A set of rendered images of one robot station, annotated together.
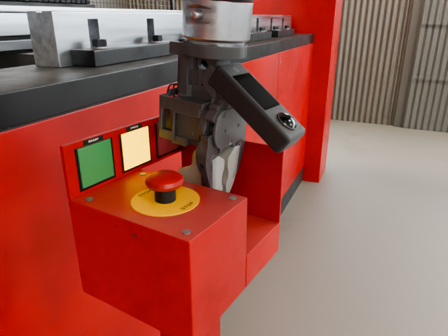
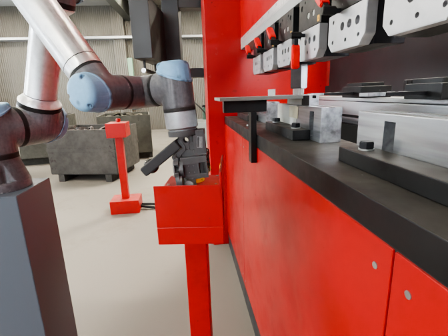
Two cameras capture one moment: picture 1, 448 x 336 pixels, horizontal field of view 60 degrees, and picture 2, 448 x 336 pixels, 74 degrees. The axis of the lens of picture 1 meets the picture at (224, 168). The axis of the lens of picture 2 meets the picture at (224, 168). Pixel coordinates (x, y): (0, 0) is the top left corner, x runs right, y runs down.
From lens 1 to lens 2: 1.14 m
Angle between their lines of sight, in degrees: 134
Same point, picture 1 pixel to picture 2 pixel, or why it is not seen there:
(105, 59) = (345, 157)
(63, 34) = (362, 131)
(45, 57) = not seen: hidden behind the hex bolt
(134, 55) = (374, 169)
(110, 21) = (411, 127)
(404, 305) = not seen: outside the picture
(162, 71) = (335, 188)
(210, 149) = not seen: hidden behind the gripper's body
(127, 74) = (307, 167)
